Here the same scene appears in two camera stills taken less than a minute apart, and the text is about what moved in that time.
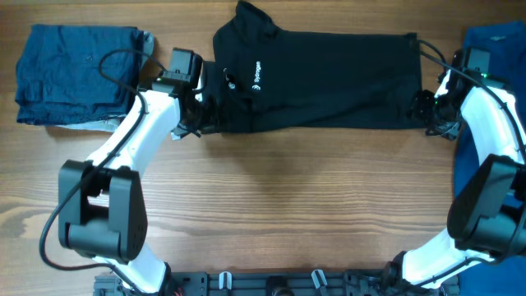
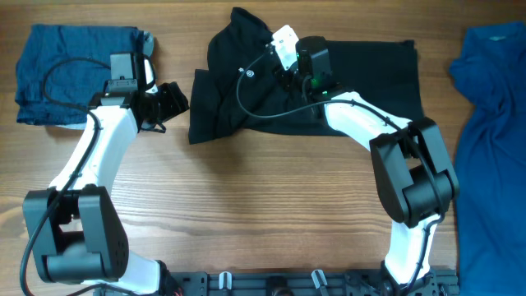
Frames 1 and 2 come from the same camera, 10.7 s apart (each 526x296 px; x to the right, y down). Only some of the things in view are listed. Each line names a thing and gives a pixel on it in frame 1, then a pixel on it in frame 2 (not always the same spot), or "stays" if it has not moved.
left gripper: x=208 y=121 -> x=174 y=101
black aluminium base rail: x=277 y=283 stays
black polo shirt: x=267 y=78 stays
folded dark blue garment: x=57 y=76 stays
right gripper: x=417 y=109 -> x=282 y=74
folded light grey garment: x=146 y=48 stays
